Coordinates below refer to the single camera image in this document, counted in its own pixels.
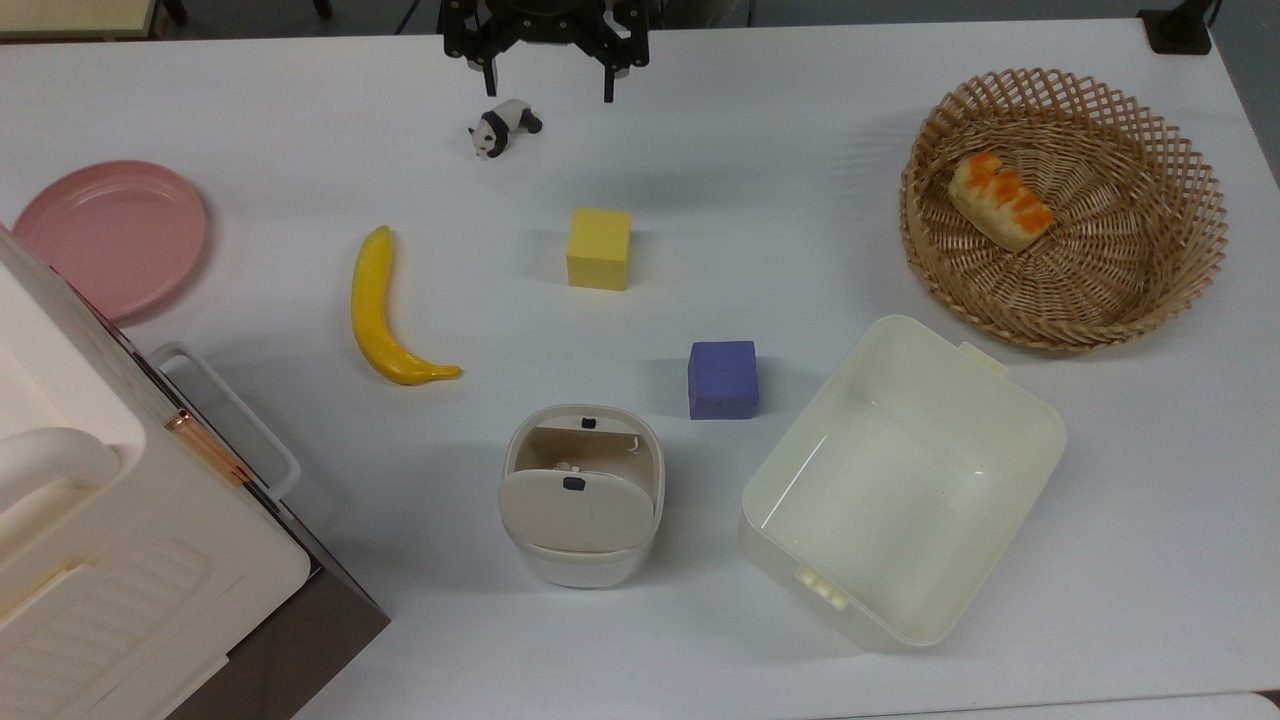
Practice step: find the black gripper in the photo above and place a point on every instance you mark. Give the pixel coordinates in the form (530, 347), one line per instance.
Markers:
(545, 20)

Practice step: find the beige dustbin lid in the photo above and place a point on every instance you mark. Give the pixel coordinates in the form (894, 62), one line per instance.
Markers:
(575, 515)

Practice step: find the small beige dustbin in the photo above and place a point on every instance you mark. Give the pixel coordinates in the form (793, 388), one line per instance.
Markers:
(585, 565)

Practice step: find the panda toy figure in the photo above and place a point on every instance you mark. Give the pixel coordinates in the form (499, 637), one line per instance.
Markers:
(498, 128)

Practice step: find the yellow foam cube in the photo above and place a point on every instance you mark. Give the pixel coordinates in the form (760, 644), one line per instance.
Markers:
(598, 250)

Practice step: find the yellow toy banana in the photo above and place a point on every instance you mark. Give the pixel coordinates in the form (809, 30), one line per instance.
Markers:
(375, 320)

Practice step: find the purple foam cube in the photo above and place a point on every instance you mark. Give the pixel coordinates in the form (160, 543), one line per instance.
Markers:
(722, 380)

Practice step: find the orange topped toy bread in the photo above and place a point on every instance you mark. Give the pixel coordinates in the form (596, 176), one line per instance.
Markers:
(1000, 205)

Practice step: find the pink plastic plate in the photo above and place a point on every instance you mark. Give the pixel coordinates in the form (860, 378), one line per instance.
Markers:
(110, 240)

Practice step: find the yellowish wooden table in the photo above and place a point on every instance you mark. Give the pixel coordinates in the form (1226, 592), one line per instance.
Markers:
(70, 15)

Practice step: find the cream plastic open container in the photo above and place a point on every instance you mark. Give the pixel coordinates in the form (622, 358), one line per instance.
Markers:
(900, 490)

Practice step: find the woven wicker basket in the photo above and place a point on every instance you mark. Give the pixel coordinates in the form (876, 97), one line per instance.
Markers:
(1120, 260)

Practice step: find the black camera stand clamp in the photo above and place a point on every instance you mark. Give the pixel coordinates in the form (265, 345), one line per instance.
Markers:
(1178, 30)

